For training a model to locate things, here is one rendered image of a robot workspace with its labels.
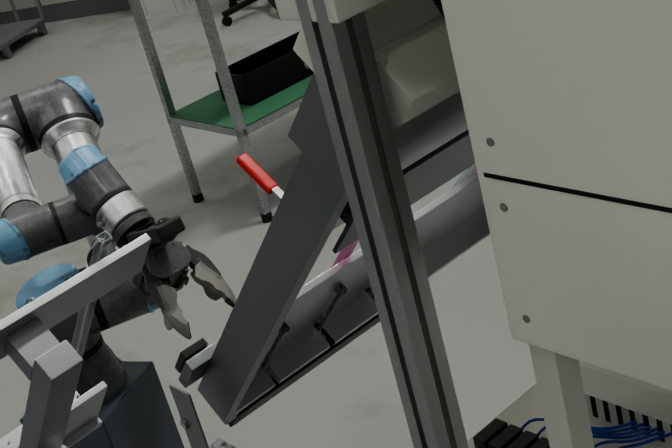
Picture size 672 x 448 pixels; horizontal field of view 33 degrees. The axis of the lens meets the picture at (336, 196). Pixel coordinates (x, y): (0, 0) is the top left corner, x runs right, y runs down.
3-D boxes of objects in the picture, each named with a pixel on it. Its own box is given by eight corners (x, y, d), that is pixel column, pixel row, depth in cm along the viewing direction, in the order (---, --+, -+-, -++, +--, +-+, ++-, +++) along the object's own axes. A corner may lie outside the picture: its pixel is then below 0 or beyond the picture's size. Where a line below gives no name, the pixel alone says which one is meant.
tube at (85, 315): (55, 438, 157) (50, 432, 158) (64, 432, 158) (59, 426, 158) (102, 243, 118) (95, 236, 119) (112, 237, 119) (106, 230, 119)
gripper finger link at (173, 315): (186, 351, 171) (169, 298, 175) (192, 334, 166) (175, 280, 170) (166, 355, 170) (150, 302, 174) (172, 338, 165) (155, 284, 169)
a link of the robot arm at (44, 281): (31, 342, 201) (4, 277, 196) (103, 314, 204) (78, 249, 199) (39, 372, 191) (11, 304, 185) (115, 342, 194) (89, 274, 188)
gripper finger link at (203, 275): (240, 308, 178) (191, 277, 178) (248, 290, 173) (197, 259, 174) (230, 322, 176) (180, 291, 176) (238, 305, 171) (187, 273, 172)
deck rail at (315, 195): (223, 423, 158) (196, 389, 160) (234, 415, 159) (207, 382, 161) (376, 128, 101) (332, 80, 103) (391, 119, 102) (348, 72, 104)
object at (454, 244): (234, 415, 159) (203, 376, 161) (526, 209, 195) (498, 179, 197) (235, 412, 158) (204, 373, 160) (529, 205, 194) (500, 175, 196)
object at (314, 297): (224, 398, 159) (210, 380, 160) (518, 194, 195) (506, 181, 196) (253, 340, 144) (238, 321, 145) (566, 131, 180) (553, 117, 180)
